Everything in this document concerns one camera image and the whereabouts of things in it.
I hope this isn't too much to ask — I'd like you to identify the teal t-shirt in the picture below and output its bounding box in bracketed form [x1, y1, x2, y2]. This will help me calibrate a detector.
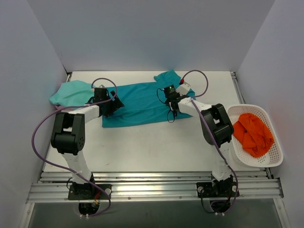
[102, 70, 181, 128]

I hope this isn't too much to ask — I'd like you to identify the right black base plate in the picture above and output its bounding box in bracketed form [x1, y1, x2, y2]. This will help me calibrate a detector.
[196, 182, 240, 198]

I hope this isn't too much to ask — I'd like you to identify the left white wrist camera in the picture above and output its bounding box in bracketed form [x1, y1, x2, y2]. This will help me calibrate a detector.
[91, 85, 105, 92]

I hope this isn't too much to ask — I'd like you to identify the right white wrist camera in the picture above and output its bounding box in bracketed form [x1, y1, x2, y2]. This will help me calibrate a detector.
[176, 79, 191, 95]

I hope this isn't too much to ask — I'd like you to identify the white perforated plastic basket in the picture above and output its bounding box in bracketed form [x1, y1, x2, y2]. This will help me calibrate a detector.
[227, 104, 283, 168]

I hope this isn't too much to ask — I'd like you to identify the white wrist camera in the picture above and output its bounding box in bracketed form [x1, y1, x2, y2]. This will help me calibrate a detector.
[91, 85, 105, 92]
[176, 79, 191, 95]

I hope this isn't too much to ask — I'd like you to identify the orange t-shirt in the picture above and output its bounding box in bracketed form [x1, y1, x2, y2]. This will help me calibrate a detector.
[233, 113, 274, 158]

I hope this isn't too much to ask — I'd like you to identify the mint green folded t-shirt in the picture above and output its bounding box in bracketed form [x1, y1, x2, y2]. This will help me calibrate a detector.
[49, 80, 94, 107]

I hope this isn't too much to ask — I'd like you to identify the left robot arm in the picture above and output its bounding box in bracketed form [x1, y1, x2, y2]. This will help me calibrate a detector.
[51, 87, 124, 200]

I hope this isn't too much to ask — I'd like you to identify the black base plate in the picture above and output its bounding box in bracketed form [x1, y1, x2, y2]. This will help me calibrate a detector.
[68, 182, 108, 200]
[196, 182, 240, 198]

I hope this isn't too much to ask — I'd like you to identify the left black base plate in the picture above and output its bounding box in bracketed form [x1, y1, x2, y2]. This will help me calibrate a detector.
[68, 182, 108, 200]

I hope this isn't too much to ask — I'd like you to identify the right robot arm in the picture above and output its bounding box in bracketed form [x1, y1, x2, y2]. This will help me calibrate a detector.
[163, 83, 238, 197]

